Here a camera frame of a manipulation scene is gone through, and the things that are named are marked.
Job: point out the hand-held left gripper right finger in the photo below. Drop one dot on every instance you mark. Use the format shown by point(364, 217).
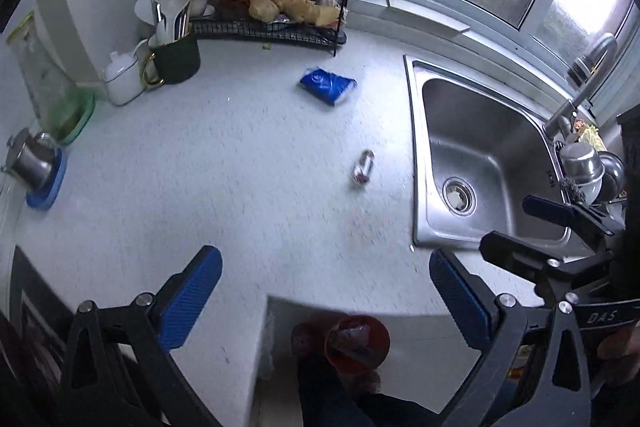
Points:
point(460, 302)

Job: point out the steel bowl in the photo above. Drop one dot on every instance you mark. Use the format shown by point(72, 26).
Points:
point(580, 162)

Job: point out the steel wool scrubber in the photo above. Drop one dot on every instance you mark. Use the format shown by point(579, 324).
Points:
point(574, 191)

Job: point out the person's foot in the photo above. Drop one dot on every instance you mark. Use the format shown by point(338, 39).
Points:
point(365, 382)

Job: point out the stainless steel sink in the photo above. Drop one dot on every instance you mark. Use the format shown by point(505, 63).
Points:
point(480, 132)

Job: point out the red trash bin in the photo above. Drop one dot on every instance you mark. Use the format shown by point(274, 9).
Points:
point(334, 354)

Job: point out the blue tissue pack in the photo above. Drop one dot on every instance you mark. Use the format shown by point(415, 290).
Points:
point(325, 84)

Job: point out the person's dark trousers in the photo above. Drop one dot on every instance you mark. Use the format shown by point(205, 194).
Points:
point(330, 399)

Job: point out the ginger root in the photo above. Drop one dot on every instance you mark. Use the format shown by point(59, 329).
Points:
point(280, 4)

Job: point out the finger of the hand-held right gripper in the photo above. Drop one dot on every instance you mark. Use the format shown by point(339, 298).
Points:
point(550, 209)
point(520, 254)

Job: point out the white ceramic lidded pot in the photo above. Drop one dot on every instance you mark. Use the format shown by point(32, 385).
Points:
point(122, 79)

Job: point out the sink drain strainer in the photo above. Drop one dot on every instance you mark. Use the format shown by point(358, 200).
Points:
point(457, 196)

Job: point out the steel faucet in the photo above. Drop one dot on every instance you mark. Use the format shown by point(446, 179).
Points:
point(582, 92)

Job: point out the small steel pot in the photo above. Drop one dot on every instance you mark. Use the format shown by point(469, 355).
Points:
point(32, 162)

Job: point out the dark green mug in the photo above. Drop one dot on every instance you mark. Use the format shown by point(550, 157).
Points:
point(177, 62)

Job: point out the glass flask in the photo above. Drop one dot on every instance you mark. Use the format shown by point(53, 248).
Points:
point(45, 77)

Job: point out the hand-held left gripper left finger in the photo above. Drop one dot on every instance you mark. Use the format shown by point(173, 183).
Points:
point(192, 297)

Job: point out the white garlic bulb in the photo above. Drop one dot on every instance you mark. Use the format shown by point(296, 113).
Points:
point(202, 4)

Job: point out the person's right hand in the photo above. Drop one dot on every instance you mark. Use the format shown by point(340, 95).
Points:
point(617, 347)

